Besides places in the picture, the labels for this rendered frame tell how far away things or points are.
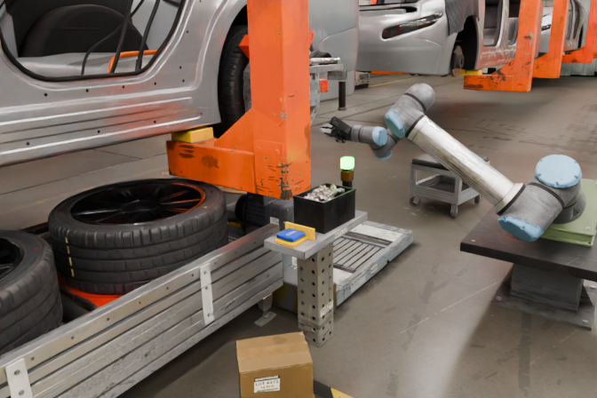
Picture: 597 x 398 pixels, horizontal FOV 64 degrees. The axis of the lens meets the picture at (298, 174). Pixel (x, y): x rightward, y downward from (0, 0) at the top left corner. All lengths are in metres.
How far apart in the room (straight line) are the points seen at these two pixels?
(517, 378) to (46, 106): 1.79
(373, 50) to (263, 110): 3.10
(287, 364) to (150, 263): 0.57
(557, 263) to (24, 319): 1.73
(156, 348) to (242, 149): 0.79
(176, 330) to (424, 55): 3.72
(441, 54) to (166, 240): 3.69
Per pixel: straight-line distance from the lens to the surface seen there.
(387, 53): 4.74
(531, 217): 1.92
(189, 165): 2.12
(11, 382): 1.39
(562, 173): 1.98
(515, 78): 5.67
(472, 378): 1.82
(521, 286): 2.26
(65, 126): 1.77
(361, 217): 1.83
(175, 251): 1.72
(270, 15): 1.72
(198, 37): 2.14
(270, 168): 1.79
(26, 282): 1.48
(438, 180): 3.51
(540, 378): 1.90
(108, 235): 1.69
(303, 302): 1.87
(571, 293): 2.23
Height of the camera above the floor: 1.10
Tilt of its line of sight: 16 degrees down
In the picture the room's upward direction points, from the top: 1 degrees counter-clockwise
